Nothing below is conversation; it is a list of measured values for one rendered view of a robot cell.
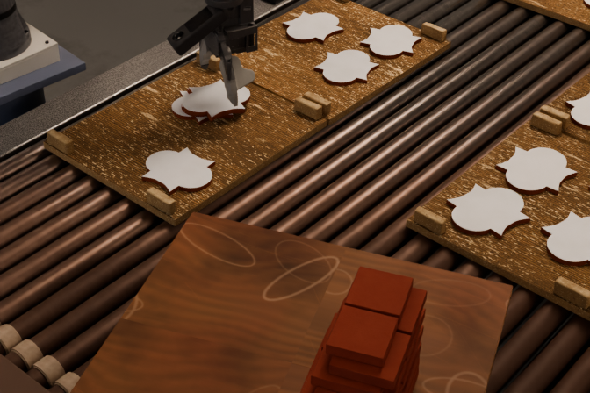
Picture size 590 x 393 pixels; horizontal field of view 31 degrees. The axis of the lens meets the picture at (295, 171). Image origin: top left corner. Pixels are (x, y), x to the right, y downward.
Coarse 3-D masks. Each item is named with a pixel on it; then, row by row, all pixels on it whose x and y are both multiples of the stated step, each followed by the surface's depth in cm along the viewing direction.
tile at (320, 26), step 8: (304, 16) 238; (312, 16) 238; (320, 16) 238; (328, 16) 238; (288, 24) 235; (296, 24) 235; (304, 24) 235; (312, 24) 235; (320, 24) 235; (328, 24) 235; (336, 24) 235; (288, 32) 231; (296, 32) 231; (304, 32) 232; (312, 32) 232; (320, 32) 232; (328, 32) 232; (336, 32) 233; (296, 40) 230; (304, 40) 230; (312, 40) 230; (320, 40) 230
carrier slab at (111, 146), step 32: (192, 64) 222; (128, 96) 212; (160, 96) 212; (256, 96) 212; (96, 128) 203; (128, 128) 203; (160, 128) 203; (192, 128) 203; (224, 128) 203; (256, 128) 204; (288, 128) 204; (320, 128) 206; (64, 160) 197; (96, 160) 195; (128, 160) 195; (224, 160) 195; (256, 160) 195; (128, 192) 187; (192, 192) 187; (224, 192) 189
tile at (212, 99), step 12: (216, 84) 210; (192, 96) 207; (204, 96) 207; (216, 96) 207; (240, 96) 207; (192, 108) 204; (204, 108) 204; (216, 108) 204; (228, 108) 204; (240, 108) 204
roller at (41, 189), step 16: (368, 0) 250; (384, 0) 253; (48, 176) 193; (64, 176) 194; (80, 176) 196; (32, 192) 189; (48, 192) 191; (0, 208) 186; (16, 208) 187; (0, 224) 185
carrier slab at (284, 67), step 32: (320, 0) 246; (352, 32) 234; (416, 32) 234; (256, 64) 222; (288, 64) 223; (384, 64) 223; (416, 64) 224; (288, 96) 213; (320, 96) 213; (352, 96) 213
